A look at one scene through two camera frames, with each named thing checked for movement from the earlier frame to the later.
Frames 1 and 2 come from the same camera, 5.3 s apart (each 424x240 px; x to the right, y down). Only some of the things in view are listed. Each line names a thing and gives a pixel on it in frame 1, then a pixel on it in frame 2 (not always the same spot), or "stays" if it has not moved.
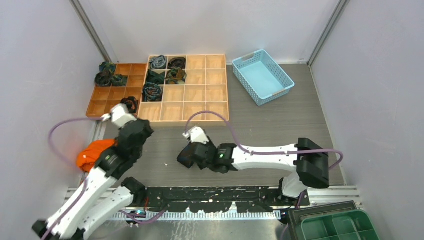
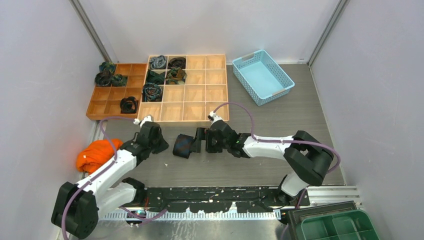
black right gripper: [210, 143] → [202, 135]
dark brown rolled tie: [177, 62] stays
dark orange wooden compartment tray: [104, 97] stays
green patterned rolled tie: [175, 75] stays
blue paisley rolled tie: [152, 92] stays
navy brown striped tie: [186, 156] → [182, 145]
